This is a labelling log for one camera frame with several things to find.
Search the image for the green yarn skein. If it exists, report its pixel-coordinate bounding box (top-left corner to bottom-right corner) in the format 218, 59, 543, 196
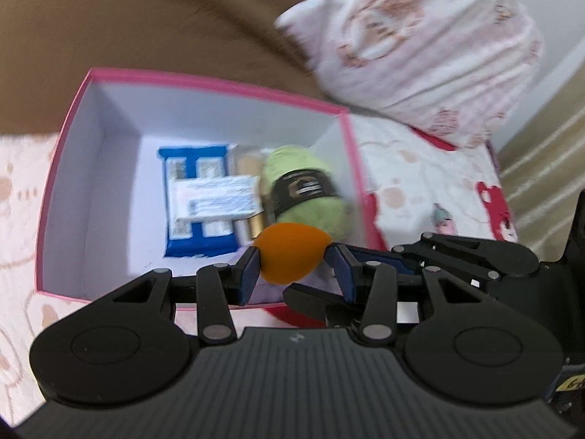
260, 145, 350, 243

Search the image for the beige curtain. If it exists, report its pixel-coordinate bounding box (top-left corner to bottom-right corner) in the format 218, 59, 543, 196
496, 96, 585, 261

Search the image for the brown pillow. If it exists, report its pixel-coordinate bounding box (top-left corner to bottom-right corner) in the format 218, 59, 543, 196
0, 0, 348, 135

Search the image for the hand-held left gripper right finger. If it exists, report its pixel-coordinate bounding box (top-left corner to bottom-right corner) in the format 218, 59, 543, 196
325, 244, 494, 346

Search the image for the small white packet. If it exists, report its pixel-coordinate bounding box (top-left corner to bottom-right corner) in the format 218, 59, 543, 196
169, 176, 257, 220

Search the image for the pink white printed pillow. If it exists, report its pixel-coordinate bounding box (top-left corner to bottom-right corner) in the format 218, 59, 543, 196
274, 0, 547, 149

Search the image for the blue wet wipes packet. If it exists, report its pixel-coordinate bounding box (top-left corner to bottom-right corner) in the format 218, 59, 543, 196
158, 145, 241, 258

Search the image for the foundation bottle with gold cap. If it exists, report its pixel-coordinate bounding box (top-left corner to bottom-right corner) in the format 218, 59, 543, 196
235, 144, 275, 245

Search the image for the pink cardboard box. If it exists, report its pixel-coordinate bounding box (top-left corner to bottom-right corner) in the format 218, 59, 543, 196
35, 68, 389, 314

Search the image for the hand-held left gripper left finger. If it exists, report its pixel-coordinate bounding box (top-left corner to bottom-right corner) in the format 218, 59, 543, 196
114, 246, 262, 345

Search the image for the purple plush toy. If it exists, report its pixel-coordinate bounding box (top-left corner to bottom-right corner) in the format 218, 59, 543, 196
250, 270, 332, 307

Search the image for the orange makeup sponge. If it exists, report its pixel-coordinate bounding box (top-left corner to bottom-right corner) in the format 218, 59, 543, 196
253, 222, 334, 284

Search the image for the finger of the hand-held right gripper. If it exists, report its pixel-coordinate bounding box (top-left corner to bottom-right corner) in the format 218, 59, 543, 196
283, 282, 366, 330
338, 232, 541, 284

